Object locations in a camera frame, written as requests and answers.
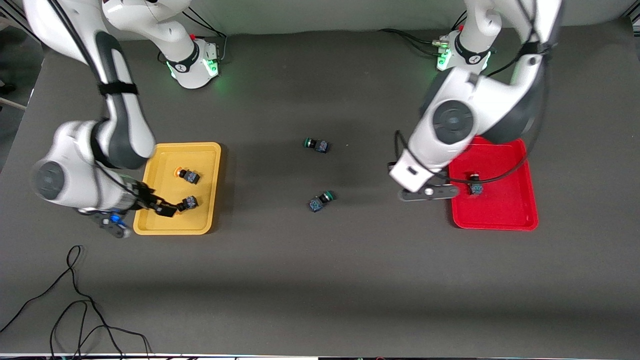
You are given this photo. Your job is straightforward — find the yellow plastic tray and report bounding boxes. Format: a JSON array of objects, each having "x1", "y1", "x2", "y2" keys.
[{"x1": 133, "y1": 142, "x2": 222, "y2": 236}]

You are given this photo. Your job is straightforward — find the red plastic tray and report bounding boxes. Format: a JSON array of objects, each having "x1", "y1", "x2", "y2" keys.
[{"x1": 447, "y1": 136, "x2": 540, "y2": 232}]

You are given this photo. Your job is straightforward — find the loose black table cable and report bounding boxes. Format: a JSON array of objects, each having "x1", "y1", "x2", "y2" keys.
[{"x1": 0, "y1": 245, "x2": 152, "y2": 360}]

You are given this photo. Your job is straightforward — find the black cable strap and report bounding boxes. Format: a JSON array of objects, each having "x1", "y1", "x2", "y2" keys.
[
  {"x1": 97, "y1": 82, "x2": 139, "y2": 97},
  {"x1": 517, "y1": 42, "x2": 557, "y2": 57}
]

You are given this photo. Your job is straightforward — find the black left arm base cables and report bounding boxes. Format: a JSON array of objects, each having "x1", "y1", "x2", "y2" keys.
[{"x1": 378, "y1": 10, "x2": 468, "y2": 57}]

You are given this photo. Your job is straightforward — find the black arm base cables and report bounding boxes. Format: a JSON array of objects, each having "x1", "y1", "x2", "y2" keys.
[
  {"x1": 378, "y1": 10, "x2": 468, "y2": 57},
  {"x1": 159, "y1": 7, "x2": 228, "y2": 65}
]

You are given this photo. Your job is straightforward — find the black right arm base cables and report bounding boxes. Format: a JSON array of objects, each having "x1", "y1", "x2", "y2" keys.
[{"x1": 159, "y1": 7, "x2": 228, "y2": 65}]

